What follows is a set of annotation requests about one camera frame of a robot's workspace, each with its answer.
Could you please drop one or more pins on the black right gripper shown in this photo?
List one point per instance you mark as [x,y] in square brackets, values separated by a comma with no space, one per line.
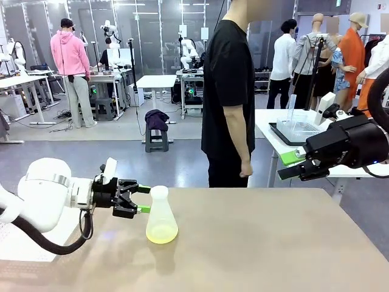
[358,143]

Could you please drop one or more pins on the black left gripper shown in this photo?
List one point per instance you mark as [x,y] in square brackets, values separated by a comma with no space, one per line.
[104,194]

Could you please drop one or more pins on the translucent plastic conical flask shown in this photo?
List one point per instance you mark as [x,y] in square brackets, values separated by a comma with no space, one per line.
[161,225]

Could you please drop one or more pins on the clear plastic graduated cylinder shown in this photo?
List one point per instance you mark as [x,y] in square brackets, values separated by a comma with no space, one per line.
[291,106]

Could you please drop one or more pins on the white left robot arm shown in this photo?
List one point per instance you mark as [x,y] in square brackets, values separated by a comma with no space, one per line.
[45,188]

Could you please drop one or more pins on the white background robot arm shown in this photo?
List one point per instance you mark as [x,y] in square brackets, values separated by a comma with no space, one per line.
[114,51]

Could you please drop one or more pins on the person's right forearm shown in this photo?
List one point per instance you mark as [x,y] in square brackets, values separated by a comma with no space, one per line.
[241,146]

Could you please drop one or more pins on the person's right hand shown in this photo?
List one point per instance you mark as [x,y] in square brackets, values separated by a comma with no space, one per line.
[246,168]

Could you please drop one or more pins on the black plastic tray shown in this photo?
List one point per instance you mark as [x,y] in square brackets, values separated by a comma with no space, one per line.
[284,138]

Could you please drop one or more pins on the white side table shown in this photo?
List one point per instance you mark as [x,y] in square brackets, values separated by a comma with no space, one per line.
[273,134]

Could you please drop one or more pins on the grey stool under clothing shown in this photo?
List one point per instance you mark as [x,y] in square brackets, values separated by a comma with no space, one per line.
[156,140]

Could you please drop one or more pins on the dark purple clothing bundle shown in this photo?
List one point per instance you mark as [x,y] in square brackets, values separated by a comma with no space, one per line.
[156,118]

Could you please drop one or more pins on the black tripod with phone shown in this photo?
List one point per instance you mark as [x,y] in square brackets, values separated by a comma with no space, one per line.
[314,70]

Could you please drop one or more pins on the grey plastic step stool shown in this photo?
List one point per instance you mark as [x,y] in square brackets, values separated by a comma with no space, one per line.
[104,109]

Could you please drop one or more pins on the shoe rack with shoes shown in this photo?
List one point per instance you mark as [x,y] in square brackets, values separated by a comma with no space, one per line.
[261,80]

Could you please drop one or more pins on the mannequin in grey jacket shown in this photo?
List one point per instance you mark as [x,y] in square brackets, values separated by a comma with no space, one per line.
[307,54]

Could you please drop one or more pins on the person in white shirt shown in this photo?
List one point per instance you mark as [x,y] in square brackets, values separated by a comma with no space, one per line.
[282,57]

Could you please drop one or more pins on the mannequin in orange clothes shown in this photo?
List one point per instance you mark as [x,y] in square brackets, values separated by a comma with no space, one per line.
[354,51]

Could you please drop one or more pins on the person in black T-shirt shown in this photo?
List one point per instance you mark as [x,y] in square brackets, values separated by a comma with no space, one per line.
[225,76]

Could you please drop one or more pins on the white empty table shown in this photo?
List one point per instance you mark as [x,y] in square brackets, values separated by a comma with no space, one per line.
[156,81]

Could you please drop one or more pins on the mannequin in white shirt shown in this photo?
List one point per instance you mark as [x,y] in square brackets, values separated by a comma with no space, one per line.
[378,57]

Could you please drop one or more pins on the white perforated plastic basket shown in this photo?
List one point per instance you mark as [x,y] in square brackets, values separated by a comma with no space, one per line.
[12,243]

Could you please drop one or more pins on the white desk with trays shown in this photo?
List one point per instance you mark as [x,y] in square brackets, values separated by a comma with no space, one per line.
[100,76]

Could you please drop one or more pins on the black pole stand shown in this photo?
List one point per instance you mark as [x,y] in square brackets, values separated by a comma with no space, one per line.
[132,70]

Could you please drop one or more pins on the clothes rack with dark garments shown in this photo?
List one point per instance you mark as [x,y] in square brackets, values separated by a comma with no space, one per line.
[370,45]

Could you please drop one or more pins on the desk with robot equipment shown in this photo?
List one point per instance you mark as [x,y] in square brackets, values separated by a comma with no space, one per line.
[190,76]

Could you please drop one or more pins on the seated person in black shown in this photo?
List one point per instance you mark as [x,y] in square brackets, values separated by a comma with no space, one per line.
[104,57]

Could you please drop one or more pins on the white robot on desk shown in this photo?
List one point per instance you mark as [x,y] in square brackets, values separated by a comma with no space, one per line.
[185,59]

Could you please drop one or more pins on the person in pink hoodie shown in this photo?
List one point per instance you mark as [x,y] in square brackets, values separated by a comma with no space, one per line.
[68,51]

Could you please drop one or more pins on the white long desk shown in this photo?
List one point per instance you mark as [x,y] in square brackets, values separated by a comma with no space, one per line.
[18,79]

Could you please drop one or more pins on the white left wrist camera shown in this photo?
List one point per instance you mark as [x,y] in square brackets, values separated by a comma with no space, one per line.
[110,170]

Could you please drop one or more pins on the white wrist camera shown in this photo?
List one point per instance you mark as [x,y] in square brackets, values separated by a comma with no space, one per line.
[323,106]
[110,170]

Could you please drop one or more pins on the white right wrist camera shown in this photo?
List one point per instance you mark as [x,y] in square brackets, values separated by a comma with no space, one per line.
[323,106]

